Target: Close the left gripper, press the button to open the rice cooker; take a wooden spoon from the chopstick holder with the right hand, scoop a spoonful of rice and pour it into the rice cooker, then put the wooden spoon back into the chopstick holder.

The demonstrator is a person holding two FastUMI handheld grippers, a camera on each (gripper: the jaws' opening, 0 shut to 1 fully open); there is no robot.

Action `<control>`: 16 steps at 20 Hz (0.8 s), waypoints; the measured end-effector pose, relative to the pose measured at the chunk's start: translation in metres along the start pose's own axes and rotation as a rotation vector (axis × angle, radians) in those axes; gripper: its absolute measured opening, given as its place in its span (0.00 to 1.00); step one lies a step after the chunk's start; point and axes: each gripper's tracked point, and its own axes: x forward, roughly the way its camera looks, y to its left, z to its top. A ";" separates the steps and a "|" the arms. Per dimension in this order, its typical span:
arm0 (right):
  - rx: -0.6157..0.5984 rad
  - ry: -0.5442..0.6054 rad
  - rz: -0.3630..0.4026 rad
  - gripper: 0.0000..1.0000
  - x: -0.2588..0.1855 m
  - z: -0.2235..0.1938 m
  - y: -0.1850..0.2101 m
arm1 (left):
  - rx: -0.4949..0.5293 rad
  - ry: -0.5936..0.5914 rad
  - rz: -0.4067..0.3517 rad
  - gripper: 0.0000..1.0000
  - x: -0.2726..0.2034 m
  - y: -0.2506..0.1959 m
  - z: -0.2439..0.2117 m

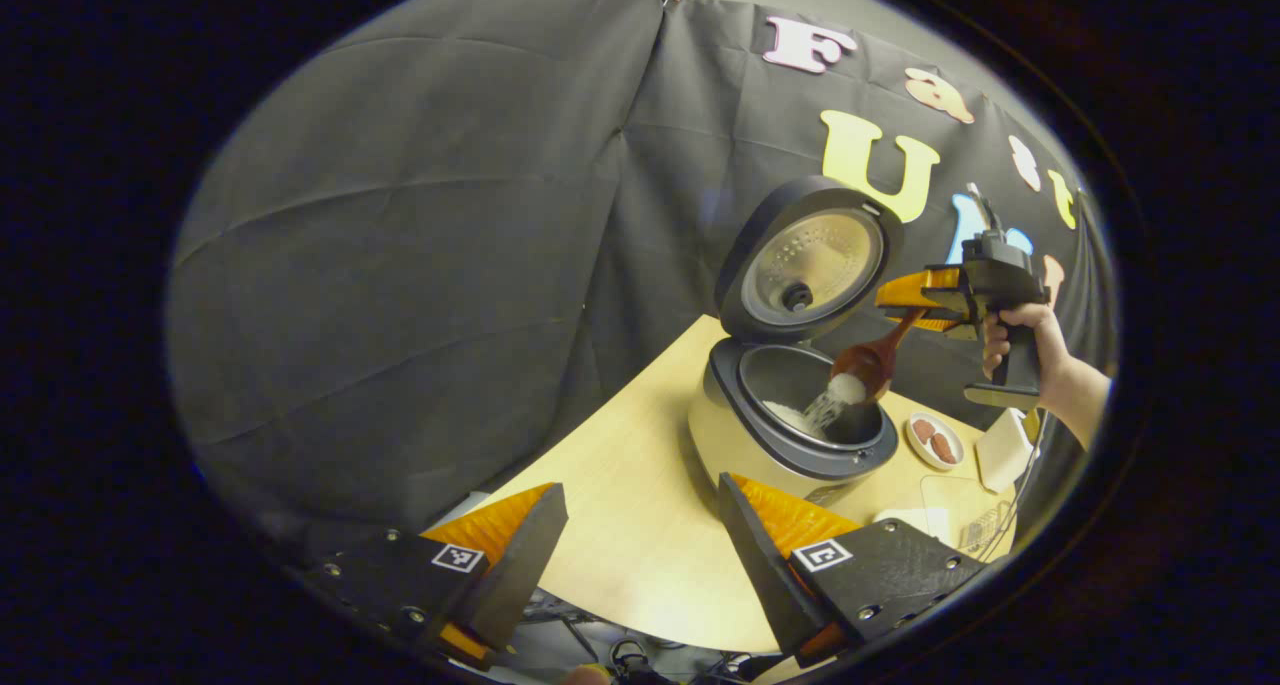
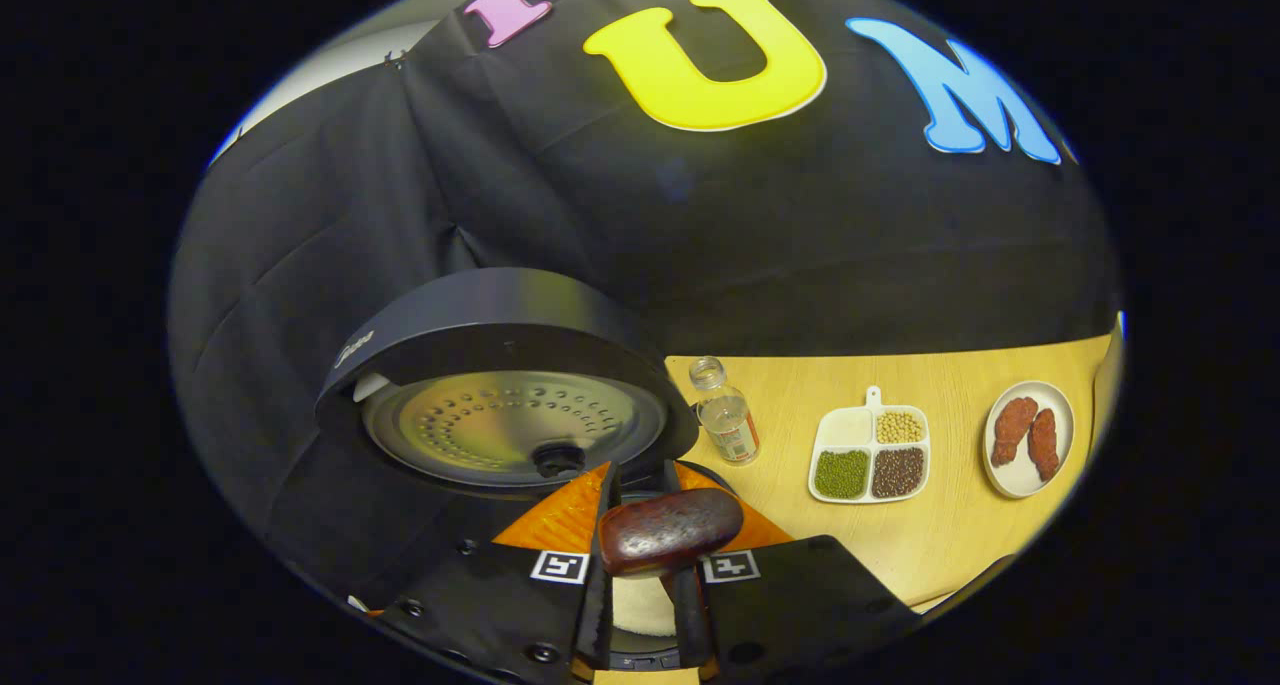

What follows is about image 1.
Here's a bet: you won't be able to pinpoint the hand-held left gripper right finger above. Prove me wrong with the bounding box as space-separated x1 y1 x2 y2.
718 472 986 669

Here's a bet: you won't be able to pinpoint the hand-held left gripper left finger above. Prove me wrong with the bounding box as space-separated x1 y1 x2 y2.
300 482 569 666

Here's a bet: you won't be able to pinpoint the brown wooden spoon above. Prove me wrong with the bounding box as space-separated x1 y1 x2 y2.
830 305 931 406

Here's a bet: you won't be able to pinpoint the white rice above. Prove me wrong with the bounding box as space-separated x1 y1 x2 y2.
762 373 869 441

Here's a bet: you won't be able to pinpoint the dark grey rice cooker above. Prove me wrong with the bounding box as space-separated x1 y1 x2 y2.
688 175 904 506

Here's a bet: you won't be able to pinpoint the metal wire chopstick holder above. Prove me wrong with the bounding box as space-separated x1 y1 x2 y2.
960 505 1011 556

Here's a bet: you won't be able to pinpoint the white round plate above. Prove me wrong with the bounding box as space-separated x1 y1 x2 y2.
905 412 966 471

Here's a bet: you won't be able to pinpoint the white toaster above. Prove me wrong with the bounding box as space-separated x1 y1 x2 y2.
975 408 1036 494

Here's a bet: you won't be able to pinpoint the clear plastic container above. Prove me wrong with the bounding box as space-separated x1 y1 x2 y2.
875 475 1001 556

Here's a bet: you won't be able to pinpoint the black backdrop cloth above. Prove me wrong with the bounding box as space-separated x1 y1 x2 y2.
165 0 1116 566

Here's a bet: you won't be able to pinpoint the black cables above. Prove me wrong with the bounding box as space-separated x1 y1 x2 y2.
520 590 761 685

